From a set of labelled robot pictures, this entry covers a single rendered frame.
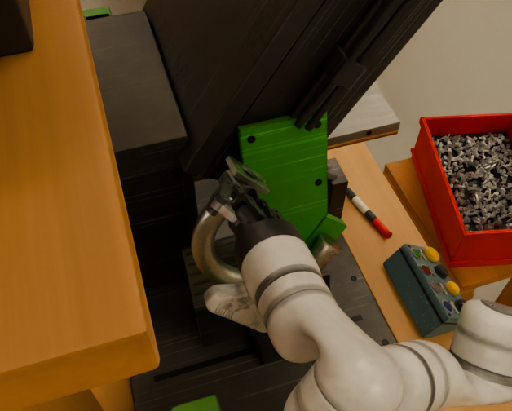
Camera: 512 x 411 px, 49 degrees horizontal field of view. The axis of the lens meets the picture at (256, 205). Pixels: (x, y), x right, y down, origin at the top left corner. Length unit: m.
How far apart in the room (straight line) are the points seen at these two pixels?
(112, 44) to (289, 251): 0.48
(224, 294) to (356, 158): 0.67
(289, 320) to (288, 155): 0.29
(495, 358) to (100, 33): 0.70
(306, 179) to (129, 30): 0.37
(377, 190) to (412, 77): 1.79
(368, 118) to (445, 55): 2.16
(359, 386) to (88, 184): 0.25
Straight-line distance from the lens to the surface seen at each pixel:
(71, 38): 0.38
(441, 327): 0.96
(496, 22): 3.41
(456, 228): 1.12
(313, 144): 0.73
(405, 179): 1.30
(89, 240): 0.26
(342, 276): 1.00
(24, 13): 0.37
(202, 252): 0.73
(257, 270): 0.54
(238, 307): 0.58
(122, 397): 0.94
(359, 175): 1.15
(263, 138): 0.70
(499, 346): 0.71
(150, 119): 0.76
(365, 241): 1.05
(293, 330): 0.49
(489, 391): 0.71
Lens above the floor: 1.75
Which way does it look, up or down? 52 degrees down
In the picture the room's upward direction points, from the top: straight up
